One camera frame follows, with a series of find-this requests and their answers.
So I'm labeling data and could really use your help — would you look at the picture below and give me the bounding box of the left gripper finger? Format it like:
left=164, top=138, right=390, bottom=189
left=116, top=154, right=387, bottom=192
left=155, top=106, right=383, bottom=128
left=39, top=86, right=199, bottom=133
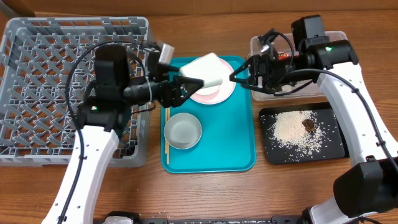
left=160, top=64, right=181, bottom=78
left=174, top=76, right=204, bottom=108

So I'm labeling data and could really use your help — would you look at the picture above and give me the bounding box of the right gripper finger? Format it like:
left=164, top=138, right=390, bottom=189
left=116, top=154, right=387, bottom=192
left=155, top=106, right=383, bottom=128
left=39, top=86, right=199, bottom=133
left=229, top=57, right=257, bottom=82
left=229, top=73, right=264, bottom=92

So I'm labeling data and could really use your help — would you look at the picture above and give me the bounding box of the large white plate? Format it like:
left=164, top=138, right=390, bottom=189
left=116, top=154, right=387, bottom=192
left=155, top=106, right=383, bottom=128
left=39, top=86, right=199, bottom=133
left=190, top=58, right=236, bottom=105

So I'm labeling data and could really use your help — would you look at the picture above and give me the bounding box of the small pink bowl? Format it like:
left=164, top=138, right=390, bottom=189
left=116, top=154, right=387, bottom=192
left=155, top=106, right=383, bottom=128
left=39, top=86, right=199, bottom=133
left=195, top=85, right=220, bottom=96

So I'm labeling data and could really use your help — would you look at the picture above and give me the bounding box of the white cup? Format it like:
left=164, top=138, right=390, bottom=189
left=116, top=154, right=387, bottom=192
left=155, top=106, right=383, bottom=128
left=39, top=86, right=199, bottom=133
left=180, top=53, right=223, bottom=88

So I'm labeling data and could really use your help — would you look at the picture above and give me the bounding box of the grey shallow bowl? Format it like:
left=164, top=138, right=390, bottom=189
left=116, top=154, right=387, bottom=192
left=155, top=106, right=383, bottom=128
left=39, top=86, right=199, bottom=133
left=164, top=113, right=202, bottom=150

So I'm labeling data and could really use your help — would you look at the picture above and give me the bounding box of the white rice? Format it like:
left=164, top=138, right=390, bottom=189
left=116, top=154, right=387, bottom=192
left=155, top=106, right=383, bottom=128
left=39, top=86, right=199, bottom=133
left=266, top=110, right=338, bottom=158

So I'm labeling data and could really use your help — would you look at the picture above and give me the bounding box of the brown food scrap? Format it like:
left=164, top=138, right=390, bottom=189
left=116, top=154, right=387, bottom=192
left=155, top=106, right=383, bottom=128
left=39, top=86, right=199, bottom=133
left=302, top=119, right=315, bottom=133

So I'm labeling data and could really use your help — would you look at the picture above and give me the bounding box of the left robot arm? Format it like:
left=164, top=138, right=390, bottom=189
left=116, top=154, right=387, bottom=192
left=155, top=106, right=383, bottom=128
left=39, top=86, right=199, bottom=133
left=43, top=40, right=204, bottom=223

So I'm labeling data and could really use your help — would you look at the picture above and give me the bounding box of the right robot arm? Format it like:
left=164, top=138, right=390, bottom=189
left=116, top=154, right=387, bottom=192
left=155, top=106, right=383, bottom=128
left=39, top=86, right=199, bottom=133
left=229, top=15, right=397, bottom=223

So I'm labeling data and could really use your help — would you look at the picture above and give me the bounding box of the clear plastic waste bin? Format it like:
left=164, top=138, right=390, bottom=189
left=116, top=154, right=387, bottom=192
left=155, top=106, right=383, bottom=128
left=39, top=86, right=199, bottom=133
left=248, top=31, right=347, bottom=101

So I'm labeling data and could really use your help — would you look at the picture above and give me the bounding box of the black food waste tray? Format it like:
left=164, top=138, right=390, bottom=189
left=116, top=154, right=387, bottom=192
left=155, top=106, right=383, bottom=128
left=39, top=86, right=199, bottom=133
left=259, top=102, right=348, bottom=165

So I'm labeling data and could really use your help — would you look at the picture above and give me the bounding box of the wooden chopstick right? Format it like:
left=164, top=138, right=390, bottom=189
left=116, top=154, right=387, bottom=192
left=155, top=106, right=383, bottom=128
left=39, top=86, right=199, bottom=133
left=165, top=108, right=170, bottom=165

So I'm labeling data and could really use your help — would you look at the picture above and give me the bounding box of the teal serving tray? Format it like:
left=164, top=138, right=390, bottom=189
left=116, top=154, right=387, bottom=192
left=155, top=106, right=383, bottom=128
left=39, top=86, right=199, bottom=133
left=160, top=55, right=257, bottom=174

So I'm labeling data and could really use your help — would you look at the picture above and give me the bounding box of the grey plastic dish rack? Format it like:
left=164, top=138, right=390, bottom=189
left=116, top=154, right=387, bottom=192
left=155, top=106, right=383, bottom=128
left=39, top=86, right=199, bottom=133
left=1, top=17, right=154, bottom=166

